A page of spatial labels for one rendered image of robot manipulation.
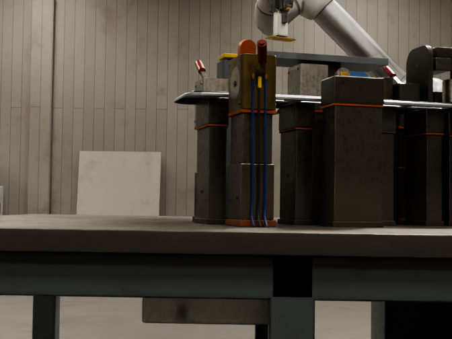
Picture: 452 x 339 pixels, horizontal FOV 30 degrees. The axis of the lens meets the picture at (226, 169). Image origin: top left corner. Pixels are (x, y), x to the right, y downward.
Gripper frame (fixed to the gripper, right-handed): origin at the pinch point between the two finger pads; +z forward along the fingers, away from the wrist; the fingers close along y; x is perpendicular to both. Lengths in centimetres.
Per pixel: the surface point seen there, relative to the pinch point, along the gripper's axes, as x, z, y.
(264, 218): -35, 54, 51
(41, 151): 197, -16, -898
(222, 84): -26.3, 20.9, 14.6
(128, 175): 295, 13, -833
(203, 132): -37, 34, 25
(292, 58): 0.4, 10.4, 6.0
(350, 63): 18.1, 10.5, 8.7
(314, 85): -2.6, 19.8, 20.8
